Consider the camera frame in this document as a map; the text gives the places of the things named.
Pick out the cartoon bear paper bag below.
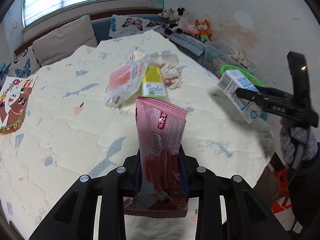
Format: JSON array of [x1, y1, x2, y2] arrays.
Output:
[[1, 76, 37, 133]]

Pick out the pink snack wrapper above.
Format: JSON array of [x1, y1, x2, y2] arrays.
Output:
[[124, 96, 188, 218]]

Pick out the butterfly pillow right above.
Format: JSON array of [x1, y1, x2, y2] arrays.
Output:
[[109, 15, 166, 39]]

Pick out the blue sofa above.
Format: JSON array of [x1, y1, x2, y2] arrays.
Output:
[[92, 15, 206, 64]]

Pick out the patterned folded cloth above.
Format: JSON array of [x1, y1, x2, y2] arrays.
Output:
[[165, 33, 206, 56]]

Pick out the green plastic basket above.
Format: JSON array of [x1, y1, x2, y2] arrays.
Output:
[[220, 64, 264, 88]]

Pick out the orange fox plush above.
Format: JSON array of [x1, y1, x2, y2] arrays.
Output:
[[195, 20, 213, 43]]

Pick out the grey plush toy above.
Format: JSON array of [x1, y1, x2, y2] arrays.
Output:
[[158, 8, 174, 20]]

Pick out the butterfly pillow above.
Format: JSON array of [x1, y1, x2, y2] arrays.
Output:
[[109, 15, 166, 39], [0, 46, 41, 87]]

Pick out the clear storage bin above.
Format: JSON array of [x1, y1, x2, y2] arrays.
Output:
[[202, 42, 257, 76]]

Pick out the pink pig plush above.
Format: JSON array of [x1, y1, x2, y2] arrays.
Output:
[[183, 24, 199, 37]]

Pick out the beige cushion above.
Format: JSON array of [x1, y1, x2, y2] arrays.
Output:
[[33, 15, 98, 66]]

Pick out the white quilted table cloth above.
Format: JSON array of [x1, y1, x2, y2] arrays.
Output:
[[1, 31, 274, 239]]

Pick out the butterfly pillow left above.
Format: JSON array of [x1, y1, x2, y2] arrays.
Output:
[[0, 46, 41, 87]]

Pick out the cow plush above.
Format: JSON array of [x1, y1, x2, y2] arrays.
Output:
[[164, 7, 189, 35]]

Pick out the clear bottle yellow label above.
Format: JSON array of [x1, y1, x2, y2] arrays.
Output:
[[141, 53, 177, 99]]

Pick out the blue white milk carton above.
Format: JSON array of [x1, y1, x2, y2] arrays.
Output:
[[218, 69, 261, 124]]

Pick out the clear plastic bag pink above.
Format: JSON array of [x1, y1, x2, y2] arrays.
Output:
[[104, 55, 150, 107]]

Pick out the grey gloved right hand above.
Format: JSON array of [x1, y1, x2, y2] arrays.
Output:
[[280, 125, 318, 165]]

